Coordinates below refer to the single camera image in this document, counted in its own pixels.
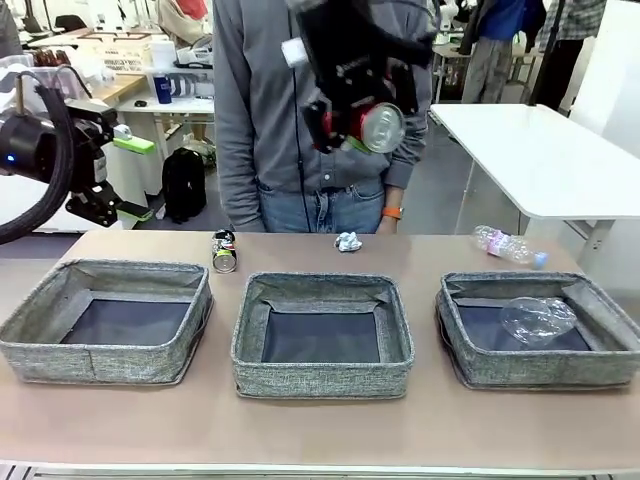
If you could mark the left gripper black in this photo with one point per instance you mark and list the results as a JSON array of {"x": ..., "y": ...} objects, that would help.
[{"x": 25, "y": 145}]

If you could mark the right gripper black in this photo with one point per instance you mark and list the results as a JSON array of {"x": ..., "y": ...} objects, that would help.
[{"x": 350, "y": 65}]

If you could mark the red Coca-Cola can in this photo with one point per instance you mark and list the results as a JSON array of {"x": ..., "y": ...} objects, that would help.
[{"x": 380, "y": 127}]

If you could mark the black Pepsi can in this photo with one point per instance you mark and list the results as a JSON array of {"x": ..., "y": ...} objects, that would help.
[{"x": 225, "y": 250}]

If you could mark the clear bottle with pink label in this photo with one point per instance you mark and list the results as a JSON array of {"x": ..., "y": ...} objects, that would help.
[{"x": 505, "y": 247}]

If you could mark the crushed clear plastic cup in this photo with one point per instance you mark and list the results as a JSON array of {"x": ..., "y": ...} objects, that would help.
[{"x": 537, "y": 320}]

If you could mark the person's right forearm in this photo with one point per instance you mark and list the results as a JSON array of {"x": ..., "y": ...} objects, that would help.
[{"x": 235, "y": 175}]

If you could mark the person's left forearm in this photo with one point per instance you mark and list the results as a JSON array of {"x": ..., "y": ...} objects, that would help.
[{"x": 405, "y": 150}]

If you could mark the person's left hand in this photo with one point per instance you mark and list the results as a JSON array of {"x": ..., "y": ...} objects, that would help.
[{"x": 389, "y": 226}]

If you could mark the black backpack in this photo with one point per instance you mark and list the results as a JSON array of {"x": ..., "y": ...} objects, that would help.
[{"x": 184, "y": 185}]

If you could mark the wooden desk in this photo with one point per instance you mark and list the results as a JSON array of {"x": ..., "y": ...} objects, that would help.
[{"x": 115, "y": 87}]

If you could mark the white desk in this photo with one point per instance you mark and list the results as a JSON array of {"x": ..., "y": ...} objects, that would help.
[{"x": 170, "y": 105}]

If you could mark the dark blue tumbler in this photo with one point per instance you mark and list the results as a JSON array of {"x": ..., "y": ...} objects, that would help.
[{"x": 162, "y": 90}]

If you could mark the clear plastic storage box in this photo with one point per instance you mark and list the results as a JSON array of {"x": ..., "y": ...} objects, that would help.
[{"x": 75, "y": 82}]

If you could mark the person in grey shirt, jeans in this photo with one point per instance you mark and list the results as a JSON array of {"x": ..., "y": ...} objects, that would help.
[{"x": 260, "y": 100}]

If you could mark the orange wrist watch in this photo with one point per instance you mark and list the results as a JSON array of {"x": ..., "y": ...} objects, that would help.
[{"x": 393, "y": 212}]

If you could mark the white plastic jug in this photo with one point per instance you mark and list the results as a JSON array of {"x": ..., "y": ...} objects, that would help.
[{"x": 162, "y": 55}]

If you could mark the white humanoid robot figure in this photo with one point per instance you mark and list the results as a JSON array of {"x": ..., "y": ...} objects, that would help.
[{"x": 450, "y": 12}]

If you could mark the crumpled white paper ball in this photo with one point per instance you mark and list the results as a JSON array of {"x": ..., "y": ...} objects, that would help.
[{"x": 348, "y": 242}]

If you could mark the background person in blue jacket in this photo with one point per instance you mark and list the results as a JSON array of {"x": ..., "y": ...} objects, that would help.
[{"x": 500, "y": 30}]

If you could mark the background person in beige coat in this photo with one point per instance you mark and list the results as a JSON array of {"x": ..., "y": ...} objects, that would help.
[{"x": 180, "y": 25}]

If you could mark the background person in dark grey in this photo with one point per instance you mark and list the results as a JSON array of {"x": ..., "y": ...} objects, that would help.
[{"x": 7, "y": 25}]

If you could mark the grey fabric basket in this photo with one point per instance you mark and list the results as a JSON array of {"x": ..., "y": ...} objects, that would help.
[
  {"x": 540, "y": 372},
  {"x": 125, "y": 370},
  {"x": 320, "y": 380}
]

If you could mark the background person in plaid shirt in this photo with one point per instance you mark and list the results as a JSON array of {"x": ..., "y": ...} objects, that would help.
[{"x": 570, "y": 30}]

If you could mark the right wrist camera white housing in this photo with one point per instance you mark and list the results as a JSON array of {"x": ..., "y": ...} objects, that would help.
[{"x": 295, "y": 52}]

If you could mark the aluminium table frame rail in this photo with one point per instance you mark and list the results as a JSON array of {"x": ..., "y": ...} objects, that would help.
[{"x": 320, "y": 474}]

